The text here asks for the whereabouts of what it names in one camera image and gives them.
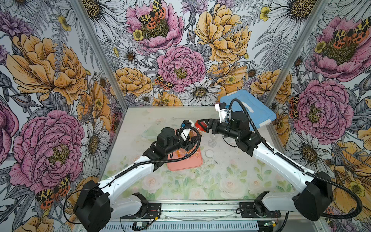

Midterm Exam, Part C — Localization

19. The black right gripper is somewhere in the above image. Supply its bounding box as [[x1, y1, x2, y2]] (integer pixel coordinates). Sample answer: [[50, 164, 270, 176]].
[[197, 117, 241, 139]]

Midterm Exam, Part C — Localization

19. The red jar lid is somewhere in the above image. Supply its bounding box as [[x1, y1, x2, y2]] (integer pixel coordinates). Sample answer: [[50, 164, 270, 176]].
[[195, 120, 207, 132]]

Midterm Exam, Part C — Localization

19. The red lid candy jar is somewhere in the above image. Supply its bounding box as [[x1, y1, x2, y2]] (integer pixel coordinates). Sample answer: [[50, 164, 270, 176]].
[[187, 130, 199, 143]]

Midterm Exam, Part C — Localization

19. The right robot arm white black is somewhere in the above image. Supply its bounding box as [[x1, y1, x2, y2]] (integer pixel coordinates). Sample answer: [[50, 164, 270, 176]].
[[200, 111, 332, 221]]

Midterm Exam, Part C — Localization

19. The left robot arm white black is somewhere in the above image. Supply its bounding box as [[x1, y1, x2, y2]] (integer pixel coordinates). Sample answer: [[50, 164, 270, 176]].
[[73, 126, 202, 232]]

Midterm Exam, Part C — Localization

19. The lollipop candies pile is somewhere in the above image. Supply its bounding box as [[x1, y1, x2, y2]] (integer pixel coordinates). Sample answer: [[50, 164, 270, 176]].
[[173, 149, 202, 160]]

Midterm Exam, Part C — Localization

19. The pink plastic tray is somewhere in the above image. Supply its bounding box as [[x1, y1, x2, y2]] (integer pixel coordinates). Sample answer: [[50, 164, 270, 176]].
[[167, 149, 203, 172]]

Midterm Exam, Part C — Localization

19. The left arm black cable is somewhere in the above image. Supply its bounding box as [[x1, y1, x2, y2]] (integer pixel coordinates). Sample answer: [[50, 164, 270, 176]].
[[63, 125, 202, 225]]

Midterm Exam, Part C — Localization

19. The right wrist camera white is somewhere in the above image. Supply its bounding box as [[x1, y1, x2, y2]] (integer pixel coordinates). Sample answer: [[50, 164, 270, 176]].
[[215, 102, 231, 123]]

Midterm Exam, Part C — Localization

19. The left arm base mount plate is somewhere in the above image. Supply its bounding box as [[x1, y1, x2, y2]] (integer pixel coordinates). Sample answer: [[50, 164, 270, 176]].
[[127, 192, 162, 219]]

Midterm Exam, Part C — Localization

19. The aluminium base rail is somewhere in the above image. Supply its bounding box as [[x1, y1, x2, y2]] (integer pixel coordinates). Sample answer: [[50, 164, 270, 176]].
[[96, 200, 331, 232]]

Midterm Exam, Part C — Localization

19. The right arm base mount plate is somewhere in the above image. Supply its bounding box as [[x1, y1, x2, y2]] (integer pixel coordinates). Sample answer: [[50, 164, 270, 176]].
[[235, 191, 281, 218]]

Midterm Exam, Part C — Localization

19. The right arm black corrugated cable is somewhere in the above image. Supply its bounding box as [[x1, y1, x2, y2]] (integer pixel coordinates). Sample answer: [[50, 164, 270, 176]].
[[227, 98, 363, 219]]

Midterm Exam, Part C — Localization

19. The aluminium corner post right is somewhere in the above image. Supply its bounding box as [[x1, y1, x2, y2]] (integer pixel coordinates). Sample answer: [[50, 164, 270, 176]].
[[263, 0, 331, 108]]

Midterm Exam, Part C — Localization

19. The aluminium corner post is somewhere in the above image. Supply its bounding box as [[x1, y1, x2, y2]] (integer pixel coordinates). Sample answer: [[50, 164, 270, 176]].
[[71, 1, 128, 113], [263, 0, 331, 108]]

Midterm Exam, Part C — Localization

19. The aluminium corner post left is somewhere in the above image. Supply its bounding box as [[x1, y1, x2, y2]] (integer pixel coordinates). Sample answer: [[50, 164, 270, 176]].
[[71, 1, 128, 113]]

